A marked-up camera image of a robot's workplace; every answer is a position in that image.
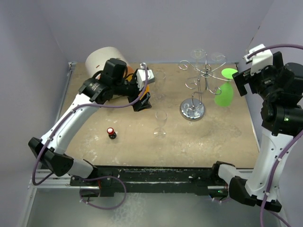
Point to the green plastic wine glass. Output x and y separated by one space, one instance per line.
224 95

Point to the yellow plastic wine glass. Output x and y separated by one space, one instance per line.
146 91

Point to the short clear wine glass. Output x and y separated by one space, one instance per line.
198 54

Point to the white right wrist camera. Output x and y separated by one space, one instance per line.
260 60

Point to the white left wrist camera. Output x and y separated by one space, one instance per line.
144 75

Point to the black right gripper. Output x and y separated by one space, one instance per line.
276 68

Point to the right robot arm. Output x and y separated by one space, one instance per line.
282 127

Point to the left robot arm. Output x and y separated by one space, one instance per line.
112 80

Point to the tall clear champagne flute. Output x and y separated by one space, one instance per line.
160 78

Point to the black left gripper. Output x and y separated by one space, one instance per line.
145 103

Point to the clear stemmed wine glass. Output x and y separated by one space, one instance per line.
161 119

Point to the chrome wine glass rack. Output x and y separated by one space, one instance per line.
193 108

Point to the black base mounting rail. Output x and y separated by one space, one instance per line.
109 180

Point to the small red-capped bottle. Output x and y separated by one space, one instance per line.
111 133

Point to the clear ribbed flute glass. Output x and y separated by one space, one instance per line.
218 60

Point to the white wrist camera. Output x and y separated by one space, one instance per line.
260 60
144 75

